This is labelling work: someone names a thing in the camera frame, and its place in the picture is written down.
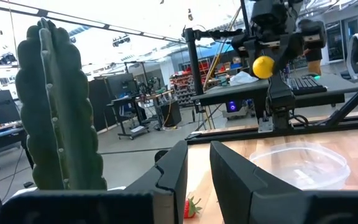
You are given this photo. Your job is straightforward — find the yellow diagonal pole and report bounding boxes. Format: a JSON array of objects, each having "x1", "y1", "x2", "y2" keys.
[{"x1": 202, "y1": 6, "x2": 242, "y2": 91}]

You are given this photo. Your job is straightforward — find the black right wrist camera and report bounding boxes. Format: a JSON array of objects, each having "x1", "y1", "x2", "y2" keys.
[{"x1": 249, "y1": 0, "x2": 295, "y2": 32}]

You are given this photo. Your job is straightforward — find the white crumpled cloth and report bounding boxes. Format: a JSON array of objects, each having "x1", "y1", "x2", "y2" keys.
[{"x1": 229, "y1": 70, "x2": 259, "y2": 87}]

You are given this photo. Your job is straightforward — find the black overhead frame bar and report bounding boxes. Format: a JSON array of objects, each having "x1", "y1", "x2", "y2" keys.
[{"x1": 0, "y1": 0, "x2": 186, "y2": 44}]

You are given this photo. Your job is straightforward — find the black rolling workbench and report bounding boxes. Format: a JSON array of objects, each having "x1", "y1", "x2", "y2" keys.
[{"x1": 106, "y1": 89, "x2": 183, "y2": 141}]

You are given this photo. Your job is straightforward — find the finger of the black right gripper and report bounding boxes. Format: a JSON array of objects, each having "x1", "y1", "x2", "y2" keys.
[
  {"x1": 231, "y1": 33, "x2": 258, "y2": 77},
  {"x1": 272, "y1": 19, "x2": 327, "y2": 74}
]

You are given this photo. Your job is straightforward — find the black table frame rail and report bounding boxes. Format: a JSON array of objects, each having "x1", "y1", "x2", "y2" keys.
[{"x1": 186, "y1": 116, "x2": 358, "y2": 146}]

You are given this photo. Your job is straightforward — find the blue-lit computer case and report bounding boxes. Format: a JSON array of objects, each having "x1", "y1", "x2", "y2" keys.
[{"x1": 224, "y1": 99, "x2": 242, "y2": 114}]

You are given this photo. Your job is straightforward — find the black keyboard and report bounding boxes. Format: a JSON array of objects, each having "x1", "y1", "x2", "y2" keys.
[{"x1": 286, "y1": 75, "x2": 328, "y2": 96}]

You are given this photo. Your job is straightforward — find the black partition panels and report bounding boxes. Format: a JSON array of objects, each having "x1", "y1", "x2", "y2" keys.
[{"x1": 88, "y1": 73, "x2": 136, "y2": 133}]

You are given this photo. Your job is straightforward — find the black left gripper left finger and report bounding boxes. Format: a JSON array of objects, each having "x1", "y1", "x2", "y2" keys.
[{"x1": 0, "y1": 139, "x2": 188, "y2": 224}]

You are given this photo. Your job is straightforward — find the person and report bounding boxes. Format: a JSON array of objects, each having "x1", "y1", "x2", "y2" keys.
[{"x1": 303, "y1": 47, "x2": 323, "y2": 77}]

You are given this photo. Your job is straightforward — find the yellow toy lemon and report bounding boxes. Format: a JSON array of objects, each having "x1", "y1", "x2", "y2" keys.
[{"x1": 252, "y1": 55, "x2": 275, "y2": 80}]

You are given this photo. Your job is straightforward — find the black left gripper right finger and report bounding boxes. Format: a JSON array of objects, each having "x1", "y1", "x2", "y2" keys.
[{"x1": 209, "y1": 140, "x2": 358, "y2": 224}]

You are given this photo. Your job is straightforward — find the black diagonal frame strut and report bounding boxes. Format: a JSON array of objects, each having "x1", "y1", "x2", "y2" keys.
[{"x1": 326, "y1": 72, "x2": 358, "y2": 127}]

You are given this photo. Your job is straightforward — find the black metal stand pole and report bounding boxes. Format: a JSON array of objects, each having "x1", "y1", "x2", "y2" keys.
[{"x1": 181, "y1": 27, "x2": 245, "y2": 96}]

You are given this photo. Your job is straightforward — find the small red toy strawberry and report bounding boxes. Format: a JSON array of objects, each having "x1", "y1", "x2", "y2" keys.
[{"x1": 183, "y1": 195, "x2": 203, "y2": 219}]

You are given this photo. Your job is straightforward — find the clear plastic tupperware container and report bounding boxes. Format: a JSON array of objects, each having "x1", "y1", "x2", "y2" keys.
[{"x1": 249, "y1": 141, "x2": 352, "y2": 192}]

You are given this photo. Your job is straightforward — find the tall green cactus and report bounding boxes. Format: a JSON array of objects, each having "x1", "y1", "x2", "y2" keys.
[{"x1": 14, "y1": 17, "x2": 108, "y2": 191}]

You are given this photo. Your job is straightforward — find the grey desk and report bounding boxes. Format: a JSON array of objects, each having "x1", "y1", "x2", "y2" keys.
[{"x1": 190, "y1": 73, "x2": 358, "y2": 108}]

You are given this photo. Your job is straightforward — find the shelf with red bins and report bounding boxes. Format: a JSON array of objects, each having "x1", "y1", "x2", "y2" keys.
[{"x1": 169, "y1": 60, "x2": 211, "y2": 106}]

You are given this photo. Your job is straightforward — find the black hanging ceiling camera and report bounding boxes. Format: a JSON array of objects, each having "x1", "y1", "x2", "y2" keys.
[
  {"x1": 0, "y1": 52, "x2": 17, "y2": 66},
  {"x1": 112, "y1": 34, "x2": 132, "y2": 48}
]

